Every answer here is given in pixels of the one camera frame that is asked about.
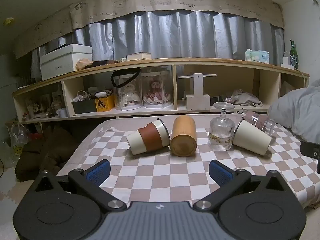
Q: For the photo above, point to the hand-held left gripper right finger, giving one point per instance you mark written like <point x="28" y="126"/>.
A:
<point x="220" y="173"/>

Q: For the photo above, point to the ribbed clear glass cup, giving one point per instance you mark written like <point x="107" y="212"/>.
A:
<point x="260" y="121"/>

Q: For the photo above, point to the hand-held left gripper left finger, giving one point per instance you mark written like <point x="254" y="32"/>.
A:
<point x="98" y="173"/>

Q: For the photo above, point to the dark flat tray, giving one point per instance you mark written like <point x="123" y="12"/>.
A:
<point x="103" y="62"/>

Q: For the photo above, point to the plastic bag with smiley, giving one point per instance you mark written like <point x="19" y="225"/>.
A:
<point x="16" y="142"/>

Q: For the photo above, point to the plain cream cup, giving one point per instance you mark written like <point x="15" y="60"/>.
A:
<point x="250" y="137"/>

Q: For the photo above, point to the yellow ceiling detector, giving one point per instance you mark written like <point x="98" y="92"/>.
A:
<point x="9" y="21"/>

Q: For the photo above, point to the wooden stand with crossbar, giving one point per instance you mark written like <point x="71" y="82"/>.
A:
<point x="197" y="100"/>

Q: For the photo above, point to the beige printed valance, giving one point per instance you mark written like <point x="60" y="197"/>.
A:
<point x="175" y="0"/>

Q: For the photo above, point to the clear doll display case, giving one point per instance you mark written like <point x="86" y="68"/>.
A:
<point x="128" y="96"/>
<point x="157" y="90"/>

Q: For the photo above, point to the thick book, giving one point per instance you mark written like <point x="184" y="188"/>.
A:
<point x="138" y="56"/>

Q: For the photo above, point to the white charger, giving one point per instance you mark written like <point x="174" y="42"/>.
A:
<point x="285" y="60"/>

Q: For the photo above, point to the crumpled brown paper bag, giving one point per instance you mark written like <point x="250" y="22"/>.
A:
<point x="83" y="63"/>

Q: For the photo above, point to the green glass bottle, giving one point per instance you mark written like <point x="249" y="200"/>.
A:
<point x="293" y="56"/>

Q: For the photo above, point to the crumpled grey cloth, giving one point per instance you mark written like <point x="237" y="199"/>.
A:
<point x="246" y="99"/>

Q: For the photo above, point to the checkered tablecloth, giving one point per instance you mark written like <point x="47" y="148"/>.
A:
<point x="155" y="177"/>

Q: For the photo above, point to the dark brown cloth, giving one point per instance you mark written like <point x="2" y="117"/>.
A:
<point x="45" y="150"/>

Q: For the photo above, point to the yellow cardboard box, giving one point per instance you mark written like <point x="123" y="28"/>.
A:
<point x="105" y="103"/>

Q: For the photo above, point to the grey curtain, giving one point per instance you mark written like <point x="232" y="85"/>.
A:
<point x="175" y="35"/>

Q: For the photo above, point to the clear glass goblet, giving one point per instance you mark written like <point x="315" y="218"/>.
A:
<point x="221" y="132"/>

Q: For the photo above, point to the white storage box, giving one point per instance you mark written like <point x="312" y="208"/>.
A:
<point x="60" y="63"/>

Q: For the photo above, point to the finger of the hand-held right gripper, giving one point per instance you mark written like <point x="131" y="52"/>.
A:
<point x="310" y="150"/>

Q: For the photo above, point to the dark storage box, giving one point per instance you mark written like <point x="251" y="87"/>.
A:
<point x="83" y="106"/>

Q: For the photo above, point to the cream cup with brown sleeve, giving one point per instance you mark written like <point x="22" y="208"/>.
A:
<point x="150" y="136"/>

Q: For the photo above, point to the tissue pack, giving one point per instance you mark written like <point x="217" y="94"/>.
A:
<point x="257" y="56"/>

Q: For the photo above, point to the grey blanket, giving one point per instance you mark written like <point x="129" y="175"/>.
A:
<point x="297" y="110"/>

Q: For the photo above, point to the long wooden shelf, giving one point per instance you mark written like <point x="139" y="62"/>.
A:
<point x="200" y="63"/>

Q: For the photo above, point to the white tape roll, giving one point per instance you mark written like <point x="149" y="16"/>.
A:
<point x="61" y="113"/>

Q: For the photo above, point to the wooden cup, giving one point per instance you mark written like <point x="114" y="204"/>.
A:
<point x="183" y="135"/>

